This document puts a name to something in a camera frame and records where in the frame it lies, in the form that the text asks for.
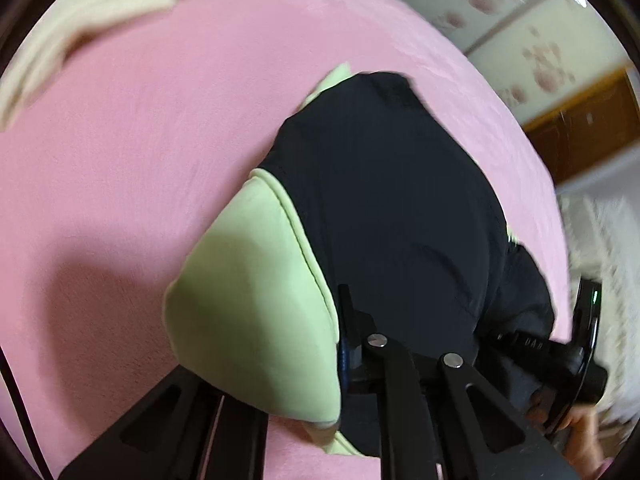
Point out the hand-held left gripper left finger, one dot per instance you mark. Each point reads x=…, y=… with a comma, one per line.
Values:
x=235, y=440

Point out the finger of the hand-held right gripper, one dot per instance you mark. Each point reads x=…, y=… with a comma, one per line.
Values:
x=535, y=347

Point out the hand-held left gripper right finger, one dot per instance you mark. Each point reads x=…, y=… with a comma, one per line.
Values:
x=345, y=357

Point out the green and black hooded jacket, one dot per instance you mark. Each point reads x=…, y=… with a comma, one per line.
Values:
x=400, y=200

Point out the person's right hand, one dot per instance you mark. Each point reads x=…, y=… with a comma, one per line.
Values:
x=585, y=435

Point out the white lace cloth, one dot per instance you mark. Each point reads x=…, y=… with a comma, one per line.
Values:
x=615, y=240

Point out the brown wooden door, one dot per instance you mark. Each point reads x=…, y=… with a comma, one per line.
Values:
x=590, y=130

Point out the pink bed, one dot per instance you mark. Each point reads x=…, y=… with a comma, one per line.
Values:
x=150, y=160

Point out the floral wardrobe doors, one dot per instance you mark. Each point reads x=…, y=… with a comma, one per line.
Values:
x=500, y=20

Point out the cream folded cloth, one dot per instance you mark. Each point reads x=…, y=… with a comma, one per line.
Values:
x=75, y=25

